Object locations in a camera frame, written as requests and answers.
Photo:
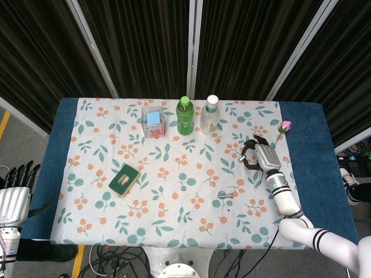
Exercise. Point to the blue fabric table cover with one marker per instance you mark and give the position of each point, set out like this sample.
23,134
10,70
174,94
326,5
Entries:
61,144

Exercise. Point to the red blocks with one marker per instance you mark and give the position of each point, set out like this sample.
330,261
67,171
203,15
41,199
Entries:
157,133

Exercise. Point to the black pleated curtain panel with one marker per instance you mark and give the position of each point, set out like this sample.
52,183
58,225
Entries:
139,43
34,58
342,72
246,43

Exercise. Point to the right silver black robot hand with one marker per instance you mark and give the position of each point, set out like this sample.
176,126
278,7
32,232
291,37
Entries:
268,157

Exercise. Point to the black trouser leg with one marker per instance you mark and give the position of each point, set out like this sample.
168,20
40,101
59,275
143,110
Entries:
360,192

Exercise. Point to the black power strip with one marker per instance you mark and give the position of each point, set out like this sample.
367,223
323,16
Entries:
359,159

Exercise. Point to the clear water bottle white cap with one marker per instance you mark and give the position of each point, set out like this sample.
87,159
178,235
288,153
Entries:
209,118

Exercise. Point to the black shoe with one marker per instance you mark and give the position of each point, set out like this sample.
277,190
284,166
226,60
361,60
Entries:
49,252

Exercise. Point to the green tea bottle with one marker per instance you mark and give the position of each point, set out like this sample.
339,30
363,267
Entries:
185,118

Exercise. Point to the floral print tablecloth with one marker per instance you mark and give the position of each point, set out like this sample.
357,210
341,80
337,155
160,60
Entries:
179,208

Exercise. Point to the light blue card block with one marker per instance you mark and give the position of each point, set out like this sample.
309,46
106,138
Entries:
153,117

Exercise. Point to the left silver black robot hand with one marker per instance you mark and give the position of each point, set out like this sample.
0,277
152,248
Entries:
13,204

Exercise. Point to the clear plastic box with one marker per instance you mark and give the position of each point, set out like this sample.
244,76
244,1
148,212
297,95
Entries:
145,127

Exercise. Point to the pink artificial rose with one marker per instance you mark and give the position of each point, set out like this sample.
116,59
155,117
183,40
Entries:
285,126

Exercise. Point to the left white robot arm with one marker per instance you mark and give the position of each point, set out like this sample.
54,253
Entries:
7,252

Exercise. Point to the silver aluminium frame rail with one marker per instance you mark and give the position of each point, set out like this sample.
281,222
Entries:
23,116
353,142

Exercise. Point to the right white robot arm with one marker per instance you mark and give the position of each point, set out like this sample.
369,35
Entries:
290,199

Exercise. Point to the green yellow scouring sponge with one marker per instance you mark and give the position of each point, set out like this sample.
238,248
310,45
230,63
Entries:
117,182

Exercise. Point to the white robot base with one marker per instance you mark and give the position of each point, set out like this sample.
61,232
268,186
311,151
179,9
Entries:
179,259

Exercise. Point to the white sneaker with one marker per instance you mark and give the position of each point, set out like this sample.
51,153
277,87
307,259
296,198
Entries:
346,175

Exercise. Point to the silver aluminium frame post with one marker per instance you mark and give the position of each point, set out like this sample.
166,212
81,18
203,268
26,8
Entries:
193,49
301,49
92,49

